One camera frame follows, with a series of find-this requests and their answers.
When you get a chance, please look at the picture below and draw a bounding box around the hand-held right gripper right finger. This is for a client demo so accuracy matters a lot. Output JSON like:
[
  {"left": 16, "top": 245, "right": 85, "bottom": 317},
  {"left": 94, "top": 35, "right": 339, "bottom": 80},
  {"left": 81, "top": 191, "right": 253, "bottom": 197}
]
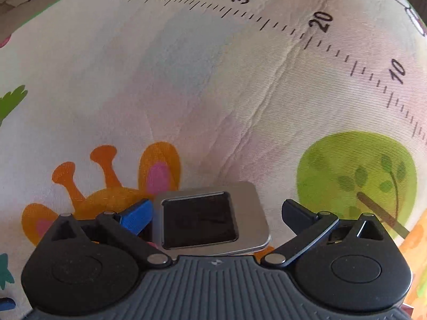
[{"left": 261, "top": 199, "right": 386, "bottom": 268}]

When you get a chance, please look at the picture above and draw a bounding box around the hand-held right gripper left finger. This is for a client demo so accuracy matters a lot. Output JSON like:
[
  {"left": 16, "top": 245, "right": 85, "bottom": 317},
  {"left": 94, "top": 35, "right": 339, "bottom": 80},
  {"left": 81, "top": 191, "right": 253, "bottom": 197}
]
[{"left": 50, "top": 198, "right": 172, "bottom": 269}]

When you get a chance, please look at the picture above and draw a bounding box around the silver metal tin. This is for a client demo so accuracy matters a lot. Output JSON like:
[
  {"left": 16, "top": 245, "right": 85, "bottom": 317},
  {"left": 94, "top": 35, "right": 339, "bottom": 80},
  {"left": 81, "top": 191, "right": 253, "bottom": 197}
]
[{"left": 147, "top": 182, "right": 271, "bottom": 257}]

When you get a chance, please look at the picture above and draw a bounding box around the printed cartoon play mat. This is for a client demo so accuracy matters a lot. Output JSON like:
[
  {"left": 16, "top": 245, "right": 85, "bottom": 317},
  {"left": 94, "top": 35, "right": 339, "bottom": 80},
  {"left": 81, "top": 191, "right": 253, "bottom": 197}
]
[{"left": 0, "top": 0, "right": 427, "bottom": 320}]

